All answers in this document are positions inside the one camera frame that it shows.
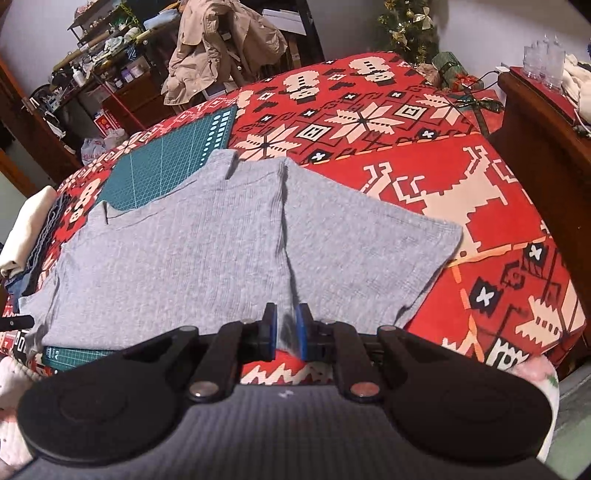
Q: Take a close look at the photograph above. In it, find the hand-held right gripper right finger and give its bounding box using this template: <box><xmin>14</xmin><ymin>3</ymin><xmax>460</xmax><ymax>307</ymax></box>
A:
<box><xmin>295</xmin><ymin>302</ymin><xmax>450</xmax><ymax>403</ymax></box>

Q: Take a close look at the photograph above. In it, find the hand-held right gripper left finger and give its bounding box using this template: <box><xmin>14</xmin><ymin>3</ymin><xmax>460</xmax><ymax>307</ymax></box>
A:
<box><xmin>124</xmin><ymin>302</ymin><xmax>278</xmax><ymax>403</ymax></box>

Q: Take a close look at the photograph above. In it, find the grey knit polo shirt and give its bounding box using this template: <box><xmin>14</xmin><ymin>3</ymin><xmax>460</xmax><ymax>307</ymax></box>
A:
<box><xmin>18</xmin><ymin>150</ymin><xmax>464</xmax><ymax>358</ymax></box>

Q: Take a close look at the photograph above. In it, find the white printed plastic bag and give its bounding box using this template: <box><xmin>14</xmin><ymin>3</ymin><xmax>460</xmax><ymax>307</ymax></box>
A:
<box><xmin>82</xmin><ymin>137</ymin><xmax>109</xmax><ymax>162</ymax></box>

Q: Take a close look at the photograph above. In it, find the green cutting mat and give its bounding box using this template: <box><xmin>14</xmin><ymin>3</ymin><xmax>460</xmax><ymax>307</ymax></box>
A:
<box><xmin>44</xmin><ymin>105</ymin><xmax>238</xmax><ymax>372</ymax></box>

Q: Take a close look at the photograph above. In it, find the red patterned blanket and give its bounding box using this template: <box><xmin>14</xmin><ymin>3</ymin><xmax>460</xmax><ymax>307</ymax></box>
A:
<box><xmin>0</xmin><ymin>51</ymin><xmax>587</xmax><ymax>384</ymax></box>

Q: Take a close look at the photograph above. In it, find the brown wooden cabinet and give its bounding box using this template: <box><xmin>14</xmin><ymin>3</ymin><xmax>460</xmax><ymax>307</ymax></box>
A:
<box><xmin>78</xmin><ymin>69</ymin><xmax>178</xmax><ymax>134</ymax></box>

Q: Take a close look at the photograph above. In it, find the wooden nightstand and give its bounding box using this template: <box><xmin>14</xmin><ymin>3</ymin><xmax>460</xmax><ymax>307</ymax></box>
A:
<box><xmin>496</xmin><ymin>67</ymin><xmax>591</xmax><ymax>365</ymax></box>

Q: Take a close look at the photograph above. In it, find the beige jacket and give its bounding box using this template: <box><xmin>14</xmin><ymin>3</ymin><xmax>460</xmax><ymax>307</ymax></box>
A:
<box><xmin>161</xmin><ymin>0</ymin><xmax>289</xmax><ymax>107</ymax></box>

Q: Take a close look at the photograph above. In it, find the black desk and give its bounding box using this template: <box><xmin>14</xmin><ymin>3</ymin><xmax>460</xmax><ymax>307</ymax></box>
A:
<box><xmin>259</xmin><ymin>0</ymin><xmax>324</xmax><ymax>75</ymax></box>

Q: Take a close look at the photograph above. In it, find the green gift box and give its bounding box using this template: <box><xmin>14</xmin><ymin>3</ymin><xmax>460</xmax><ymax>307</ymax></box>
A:
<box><xmin>431</xmin><ymin>51</ymin><xmax>467</xmax><ymax>88</ymax></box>

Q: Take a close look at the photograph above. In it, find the cluttered shelf rack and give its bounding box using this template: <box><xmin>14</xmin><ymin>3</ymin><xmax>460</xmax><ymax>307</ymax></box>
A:
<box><xmin>48</xmin><ymin>0</ymin><xmax>153</xmax><ymax>70</ymax></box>

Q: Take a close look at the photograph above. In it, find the white flat box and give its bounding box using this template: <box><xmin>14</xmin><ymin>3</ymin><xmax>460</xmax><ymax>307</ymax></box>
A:
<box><xmin>261</xmin><ymin>7</ymin><xmax>301</xmax><ymax>33</ymax></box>

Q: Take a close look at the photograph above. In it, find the small Christmas tree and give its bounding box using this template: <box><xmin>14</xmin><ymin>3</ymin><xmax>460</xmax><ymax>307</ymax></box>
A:
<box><xmin>378</xmin><ymin>0</ymin><xmax>439</xmax><ymax>65</ymax></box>

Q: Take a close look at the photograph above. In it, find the light blue folded cloth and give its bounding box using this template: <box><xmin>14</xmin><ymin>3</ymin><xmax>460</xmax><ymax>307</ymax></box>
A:
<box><xmin>143</xmin><ymin>9</ymin><xmax>178</xmax><ymax>28</ymax></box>

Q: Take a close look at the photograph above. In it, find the red tray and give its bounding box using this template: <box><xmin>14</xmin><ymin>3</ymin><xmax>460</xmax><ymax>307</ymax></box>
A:
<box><xmin>519</xmin><ymin>66</ymin><xmax>580</xmax><ymax>114</ymax></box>

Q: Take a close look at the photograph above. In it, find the cream cloth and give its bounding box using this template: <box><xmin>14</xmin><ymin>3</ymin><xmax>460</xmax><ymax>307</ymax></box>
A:
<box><xmin>561</xmin><ymin>53</ymin><xmax>591</xmax><ymax>125</ymax></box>

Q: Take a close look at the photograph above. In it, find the wooden door frame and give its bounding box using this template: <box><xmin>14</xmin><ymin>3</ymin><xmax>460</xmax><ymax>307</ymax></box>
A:
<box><xmin>0</xmin><ymin>55</ymin><xmax>84</xmax><ymax>199</ymax></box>

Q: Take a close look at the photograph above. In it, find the red broom handle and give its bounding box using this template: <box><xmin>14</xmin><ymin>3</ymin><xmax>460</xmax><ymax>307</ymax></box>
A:
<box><xmin>92</xmin><ymin>71</ymin><xmax>141</xmax><ymax>134</ymax></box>

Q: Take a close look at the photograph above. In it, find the black charger cable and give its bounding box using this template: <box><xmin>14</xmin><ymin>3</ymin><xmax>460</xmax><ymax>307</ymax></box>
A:
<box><xmin>462</xmin><ymin>69</ymin><xmax>506</xmax><ymax>89</ymax></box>

